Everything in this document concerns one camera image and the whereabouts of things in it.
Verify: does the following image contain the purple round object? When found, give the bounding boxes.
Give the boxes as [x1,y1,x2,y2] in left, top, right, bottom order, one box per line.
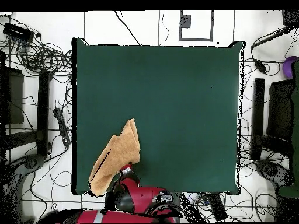
[281,55,299,79]

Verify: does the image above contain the dark green table cloth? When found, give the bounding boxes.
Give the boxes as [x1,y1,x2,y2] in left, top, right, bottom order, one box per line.
[71,37,246,196]

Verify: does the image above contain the long black power strip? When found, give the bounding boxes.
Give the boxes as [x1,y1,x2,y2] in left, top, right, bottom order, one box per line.
[206,193,228,222]

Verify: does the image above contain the dark panel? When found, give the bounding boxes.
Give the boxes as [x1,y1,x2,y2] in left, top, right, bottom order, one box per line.
[0,66,25,125]
[266,79,295,141]

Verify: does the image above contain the tan terry towel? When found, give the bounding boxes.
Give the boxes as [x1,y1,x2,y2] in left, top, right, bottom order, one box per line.
[88,118,141,197]

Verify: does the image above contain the dark green fabric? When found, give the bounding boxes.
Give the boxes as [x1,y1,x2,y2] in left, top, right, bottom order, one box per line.
[277,59,299,199]

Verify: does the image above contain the black cable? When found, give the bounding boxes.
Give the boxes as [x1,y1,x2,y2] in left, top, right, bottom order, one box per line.
[114,10,142,46]

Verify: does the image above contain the black stand bar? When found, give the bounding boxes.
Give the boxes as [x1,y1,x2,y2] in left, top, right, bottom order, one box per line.
[250,78,265,161]
[36,71,50,156]

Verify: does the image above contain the grey square floor frame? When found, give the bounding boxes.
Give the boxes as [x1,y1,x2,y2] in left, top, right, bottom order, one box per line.
[179,10,215,42]

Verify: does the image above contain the black rod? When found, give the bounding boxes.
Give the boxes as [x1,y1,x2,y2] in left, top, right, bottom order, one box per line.
[250,26,293,51]

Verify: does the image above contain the black network switch box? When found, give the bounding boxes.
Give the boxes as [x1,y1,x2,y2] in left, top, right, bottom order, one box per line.
[3,22,35,43]

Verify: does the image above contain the grey stand foot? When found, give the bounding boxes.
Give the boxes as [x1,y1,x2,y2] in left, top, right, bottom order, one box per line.
[0,153,46,223]
[255,159,295,187]

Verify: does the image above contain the black corner box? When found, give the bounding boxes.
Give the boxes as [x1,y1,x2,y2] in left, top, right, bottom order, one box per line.
[281,9,299,28]

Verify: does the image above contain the black power adapter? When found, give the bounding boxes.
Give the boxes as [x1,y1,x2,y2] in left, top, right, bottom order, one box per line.
[253,58,268,75]

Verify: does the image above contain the tangled black cables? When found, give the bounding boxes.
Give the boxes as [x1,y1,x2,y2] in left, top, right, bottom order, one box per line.
[16,40,72,76]

